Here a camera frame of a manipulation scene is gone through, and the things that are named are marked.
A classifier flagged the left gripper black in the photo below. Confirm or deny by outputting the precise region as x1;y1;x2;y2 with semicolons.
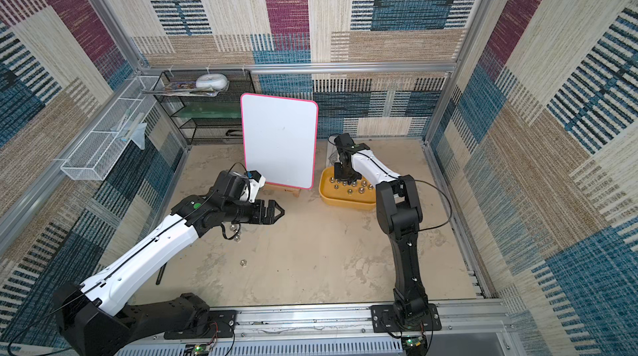
223;198;286;224

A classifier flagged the yellow plastic storage box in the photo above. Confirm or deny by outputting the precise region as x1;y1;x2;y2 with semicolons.
319;167;375;211

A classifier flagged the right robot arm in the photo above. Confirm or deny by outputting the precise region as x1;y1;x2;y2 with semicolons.
332;133;429;328

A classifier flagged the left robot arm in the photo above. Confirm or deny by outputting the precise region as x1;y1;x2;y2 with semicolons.
53;170;285;355

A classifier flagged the white printed packet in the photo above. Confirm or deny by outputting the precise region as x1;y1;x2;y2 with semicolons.
326;133;340;168

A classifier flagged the wooden whiteboard stand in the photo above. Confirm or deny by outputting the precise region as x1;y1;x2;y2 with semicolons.
282;187;301;198

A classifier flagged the pink framed whiteboard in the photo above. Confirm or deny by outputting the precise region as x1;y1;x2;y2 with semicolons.
240;94;319;189

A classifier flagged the white round device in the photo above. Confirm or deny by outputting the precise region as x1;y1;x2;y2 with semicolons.
195;74;229;91

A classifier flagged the magazine on shelf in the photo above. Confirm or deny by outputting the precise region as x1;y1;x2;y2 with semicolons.
142;82;229;97

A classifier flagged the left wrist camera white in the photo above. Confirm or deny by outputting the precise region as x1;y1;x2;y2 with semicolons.
242;170;266;203

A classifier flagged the black wire shelf rack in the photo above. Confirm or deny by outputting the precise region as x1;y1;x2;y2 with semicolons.
152;69;257;145

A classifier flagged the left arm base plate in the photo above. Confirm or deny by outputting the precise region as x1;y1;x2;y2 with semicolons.
164;310;237;339

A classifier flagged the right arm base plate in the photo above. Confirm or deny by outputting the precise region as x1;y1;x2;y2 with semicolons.
370;303;442;334

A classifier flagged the aluminium front rail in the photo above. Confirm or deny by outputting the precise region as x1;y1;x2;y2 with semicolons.
120;300;525;355

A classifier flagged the white wire wall basket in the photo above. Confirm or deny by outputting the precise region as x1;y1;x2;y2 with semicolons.
61;75;158;181

